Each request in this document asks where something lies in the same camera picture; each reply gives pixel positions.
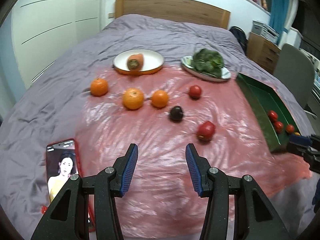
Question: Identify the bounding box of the small red apple back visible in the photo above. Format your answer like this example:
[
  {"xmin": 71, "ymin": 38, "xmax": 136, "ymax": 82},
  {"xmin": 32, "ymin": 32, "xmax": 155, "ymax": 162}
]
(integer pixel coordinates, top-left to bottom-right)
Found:
[{"xmin": 188, "ymin": 85, "xmax": 202, "ymax": 99}]

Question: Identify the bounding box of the dark plum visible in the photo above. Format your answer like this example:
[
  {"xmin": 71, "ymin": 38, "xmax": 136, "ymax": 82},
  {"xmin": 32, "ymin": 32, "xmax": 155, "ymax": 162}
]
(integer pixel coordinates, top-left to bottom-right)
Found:
[{"xmin": 169, "ymin": 106, "xmax": 184, "ymax": 122}]

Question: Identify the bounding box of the textured orange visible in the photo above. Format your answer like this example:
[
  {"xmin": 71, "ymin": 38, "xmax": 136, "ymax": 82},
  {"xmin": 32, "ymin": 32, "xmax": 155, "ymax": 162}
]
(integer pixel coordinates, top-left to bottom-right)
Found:
[{"xmin": 122, "ymin": 88, "xmax": 144, "ymax": 110}]

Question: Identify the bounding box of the small smooth orange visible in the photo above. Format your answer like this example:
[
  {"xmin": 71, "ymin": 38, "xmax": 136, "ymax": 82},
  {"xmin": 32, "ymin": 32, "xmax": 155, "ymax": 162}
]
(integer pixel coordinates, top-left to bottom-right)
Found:
[{"xmin": 151, "ymin": 90, "xmax": 169, "ymax": 108}]

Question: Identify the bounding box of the blue gloved right hand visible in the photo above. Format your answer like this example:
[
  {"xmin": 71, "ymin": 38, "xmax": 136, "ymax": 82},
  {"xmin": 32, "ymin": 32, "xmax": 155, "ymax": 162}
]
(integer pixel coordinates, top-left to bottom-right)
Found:
[{"xmin": 312, "ymin": 180, "xmax": 320, "ymax": 213}]

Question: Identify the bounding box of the white desk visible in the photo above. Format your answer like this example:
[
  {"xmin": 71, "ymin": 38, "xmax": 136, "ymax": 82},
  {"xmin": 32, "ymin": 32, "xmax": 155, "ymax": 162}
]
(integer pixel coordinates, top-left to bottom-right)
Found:
[{"xmin": 300, "ymin": 48, "xmax": 319, "ymax": 102}]

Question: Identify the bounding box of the green rectangular tray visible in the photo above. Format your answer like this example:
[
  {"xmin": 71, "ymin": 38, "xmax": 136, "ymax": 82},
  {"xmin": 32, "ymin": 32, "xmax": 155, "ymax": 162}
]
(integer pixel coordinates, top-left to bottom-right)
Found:
[{"xmin": 236, "ymin": 73, "xmax": 299, "ymax": 153}]

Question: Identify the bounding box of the grey office chair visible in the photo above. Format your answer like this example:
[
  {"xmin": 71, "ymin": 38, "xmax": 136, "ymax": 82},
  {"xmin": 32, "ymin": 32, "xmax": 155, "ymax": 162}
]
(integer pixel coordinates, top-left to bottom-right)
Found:
[{"xmin": 273, "ymin": 43, "xmax": 317, "ymax": 119}]

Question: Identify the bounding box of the wooden nightstand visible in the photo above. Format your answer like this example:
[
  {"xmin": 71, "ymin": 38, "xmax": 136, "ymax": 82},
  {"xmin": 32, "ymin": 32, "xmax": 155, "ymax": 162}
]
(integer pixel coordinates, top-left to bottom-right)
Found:
[{"xmin": 246, "ymin": 32, "xmax": 281, "ymax": 74}]

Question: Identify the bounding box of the grey purple bed sheet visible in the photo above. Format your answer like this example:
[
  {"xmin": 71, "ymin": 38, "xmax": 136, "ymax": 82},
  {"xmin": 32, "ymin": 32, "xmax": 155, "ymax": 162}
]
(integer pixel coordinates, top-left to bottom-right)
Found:
[{"xmin": 1, "ymin": 15, "xmax": 318, "ymax": 239}]

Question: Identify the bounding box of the white printer box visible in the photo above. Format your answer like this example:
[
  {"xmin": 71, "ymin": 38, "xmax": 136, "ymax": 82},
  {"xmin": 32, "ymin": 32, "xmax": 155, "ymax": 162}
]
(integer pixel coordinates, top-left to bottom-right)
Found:
[{"xmin": 251, "ymin": 21, "xmax": 279, "ymax": 44}]

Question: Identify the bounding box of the green leafy cabbage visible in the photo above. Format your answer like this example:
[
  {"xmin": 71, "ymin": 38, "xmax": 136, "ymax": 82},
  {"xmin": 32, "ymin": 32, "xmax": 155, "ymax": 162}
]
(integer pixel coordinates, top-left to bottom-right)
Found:
[{"xmin": 191, "ymin": 48, "xmax": 225, "ymax": 78}]

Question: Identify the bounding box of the black backpack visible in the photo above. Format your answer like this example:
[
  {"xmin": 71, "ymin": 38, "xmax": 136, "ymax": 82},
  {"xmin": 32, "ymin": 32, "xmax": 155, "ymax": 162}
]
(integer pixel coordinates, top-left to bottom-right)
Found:
[{"xmin": 229, "ymin": 26, "xmax": 248, "ymax": 54}]

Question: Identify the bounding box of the blue curtain right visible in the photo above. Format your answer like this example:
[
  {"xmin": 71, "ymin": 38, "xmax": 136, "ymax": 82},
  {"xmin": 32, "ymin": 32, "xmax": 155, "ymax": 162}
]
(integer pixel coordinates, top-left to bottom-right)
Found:
[{"xmin": 268, "ymin": 0, "xmax": 299, "ymax": 44}]

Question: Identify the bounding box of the white patterned plate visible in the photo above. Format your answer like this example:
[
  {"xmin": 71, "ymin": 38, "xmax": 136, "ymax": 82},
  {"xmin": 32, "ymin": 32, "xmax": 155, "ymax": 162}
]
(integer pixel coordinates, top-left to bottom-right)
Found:
[{"xmin": 180, "ymin": 55, "xmax": 232, "ymax": 82}]

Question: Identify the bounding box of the pink plastic sheet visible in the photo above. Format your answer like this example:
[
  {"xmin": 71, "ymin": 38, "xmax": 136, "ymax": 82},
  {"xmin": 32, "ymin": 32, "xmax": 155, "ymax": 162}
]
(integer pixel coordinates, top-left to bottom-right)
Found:
[{"xmin": 75, "ymin": 67, "xmax": 312, "ymax": 238}]

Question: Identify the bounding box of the orange rimmed white plate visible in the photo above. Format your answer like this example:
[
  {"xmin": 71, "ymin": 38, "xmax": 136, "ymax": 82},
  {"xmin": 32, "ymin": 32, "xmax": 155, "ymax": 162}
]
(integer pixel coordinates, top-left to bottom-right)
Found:
[{"xmin": 113, "ymin": 49, "xmax": 164, "ymax": 76}]

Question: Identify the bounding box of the orange carrot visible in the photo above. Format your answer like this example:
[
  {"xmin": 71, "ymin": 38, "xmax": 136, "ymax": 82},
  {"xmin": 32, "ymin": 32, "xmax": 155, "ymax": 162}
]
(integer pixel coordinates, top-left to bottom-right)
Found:
[{"xmin": 127, "ymin": 54, "xmax": 144, "ymax": 72}]

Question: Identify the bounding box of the wooden headboard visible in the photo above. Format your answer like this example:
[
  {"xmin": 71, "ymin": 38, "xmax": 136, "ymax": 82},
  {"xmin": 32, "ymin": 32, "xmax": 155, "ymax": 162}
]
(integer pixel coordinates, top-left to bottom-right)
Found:
[{"xmin": 114, "ymin": 0, "xmax": 231, "ymax": 29}]

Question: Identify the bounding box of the white wardrobe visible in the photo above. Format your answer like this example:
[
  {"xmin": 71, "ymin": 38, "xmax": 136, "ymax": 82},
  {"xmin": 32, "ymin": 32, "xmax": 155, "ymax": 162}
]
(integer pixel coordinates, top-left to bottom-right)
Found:
[{"xmin": 11, "ymin": 0, "xmax": 100, "ymax": 88}]

